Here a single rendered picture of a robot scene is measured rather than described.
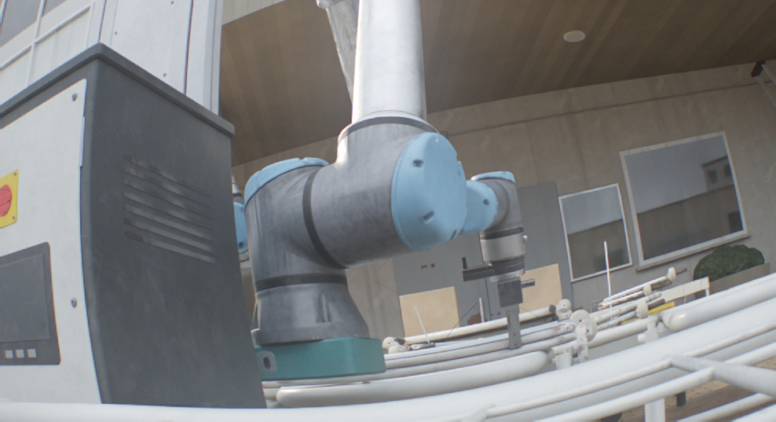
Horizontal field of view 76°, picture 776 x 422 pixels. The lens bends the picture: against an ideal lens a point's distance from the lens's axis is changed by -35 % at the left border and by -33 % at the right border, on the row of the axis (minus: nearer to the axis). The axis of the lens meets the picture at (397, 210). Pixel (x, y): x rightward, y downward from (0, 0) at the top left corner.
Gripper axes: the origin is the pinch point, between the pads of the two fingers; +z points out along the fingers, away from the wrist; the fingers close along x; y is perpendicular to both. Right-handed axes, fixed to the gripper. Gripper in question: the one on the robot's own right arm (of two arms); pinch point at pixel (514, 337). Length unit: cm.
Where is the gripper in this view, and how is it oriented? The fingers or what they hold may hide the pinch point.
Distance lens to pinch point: 145.5
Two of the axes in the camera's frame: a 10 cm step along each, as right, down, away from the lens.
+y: 9.8, -1.7, -1.2
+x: 1.2, -0.2, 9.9
